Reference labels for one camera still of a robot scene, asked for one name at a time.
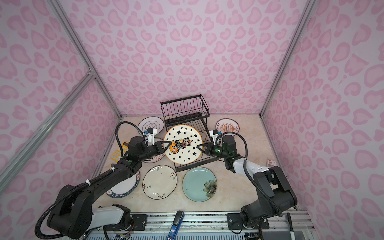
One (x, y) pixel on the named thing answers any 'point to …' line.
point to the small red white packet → (272, 162)
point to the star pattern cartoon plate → (183, 149)
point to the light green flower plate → (199, 184)
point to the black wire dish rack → (192, 110)
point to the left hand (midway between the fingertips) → (172, 141)
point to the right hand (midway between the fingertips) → (198, 146)
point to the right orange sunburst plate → (226, 125)
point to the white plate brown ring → (151, 122)
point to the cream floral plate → (159, 181)
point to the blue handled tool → (177, 221)
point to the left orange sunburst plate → (158, 157)
